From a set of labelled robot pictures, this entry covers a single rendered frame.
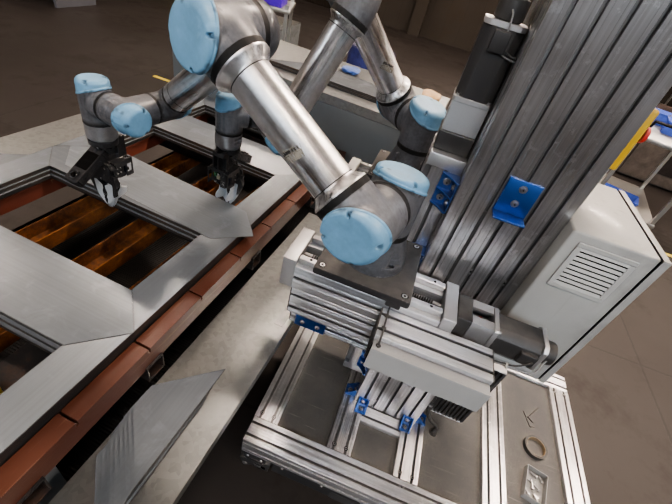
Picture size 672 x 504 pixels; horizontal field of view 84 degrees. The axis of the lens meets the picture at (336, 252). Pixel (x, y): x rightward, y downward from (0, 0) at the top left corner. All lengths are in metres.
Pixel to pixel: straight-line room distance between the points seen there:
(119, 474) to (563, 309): 1.04
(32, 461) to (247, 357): 0.48
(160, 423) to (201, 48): 0.74
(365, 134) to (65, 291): 1.28
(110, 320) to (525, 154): 0.96
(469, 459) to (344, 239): 1.23
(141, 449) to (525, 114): 1.02
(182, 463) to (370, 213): 0.66
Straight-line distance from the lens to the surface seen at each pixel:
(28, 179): 1.48
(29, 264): 1.15
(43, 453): 0.88
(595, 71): 0.89
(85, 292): 1.04
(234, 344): 1.11
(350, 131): 1.80
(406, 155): 1.24
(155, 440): 0.96
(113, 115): 1.05
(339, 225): 0.63
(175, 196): 1.32
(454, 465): 1.67
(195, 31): 0.72
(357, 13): 0.99
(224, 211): 1.26
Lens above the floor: 1.59
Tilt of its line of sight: 39 degrees down
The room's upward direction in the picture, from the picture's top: 16 degrees clockwise
